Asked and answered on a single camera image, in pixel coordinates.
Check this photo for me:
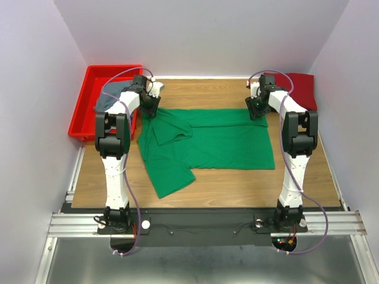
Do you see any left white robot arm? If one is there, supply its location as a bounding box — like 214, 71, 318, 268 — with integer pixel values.
94, 75, 162, 234

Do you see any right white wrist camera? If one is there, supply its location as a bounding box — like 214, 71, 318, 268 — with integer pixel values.
246, 80, 261, 99

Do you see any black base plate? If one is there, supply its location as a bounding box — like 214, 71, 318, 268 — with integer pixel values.
94, 208, 307, 250

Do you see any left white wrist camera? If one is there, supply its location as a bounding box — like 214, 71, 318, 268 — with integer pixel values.
146, 79, 165, 98

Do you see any aluminium rail frame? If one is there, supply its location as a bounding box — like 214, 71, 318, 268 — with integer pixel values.
36, 144, 378, 283

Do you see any red plastic bin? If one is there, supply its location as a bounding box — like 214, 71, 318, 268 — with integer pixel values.
68, 64, 143, 142

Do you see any folded red t shirt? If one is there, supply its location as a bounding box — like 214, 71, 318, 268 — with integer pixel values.
264, 72, 317, 111

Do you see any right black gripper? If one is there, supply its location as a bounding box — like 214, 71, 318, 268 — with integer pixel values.
245, 93, 271, 120

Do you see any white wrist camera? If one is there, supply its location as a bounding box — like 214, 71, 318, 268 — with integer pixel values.
146, 79, 165, 98
246, 80, 261, 99

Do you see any green t shirt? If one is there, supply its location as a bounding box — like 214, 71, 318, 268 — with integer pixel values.
137, 108, 275, 199

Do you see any grey t shirt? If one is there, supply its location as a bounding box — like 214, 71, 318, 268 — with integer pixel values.
94, 79, 141, 131

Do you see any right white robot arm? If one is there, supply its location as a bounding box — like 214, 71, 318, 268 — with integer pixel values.
245, 74, 318, 231

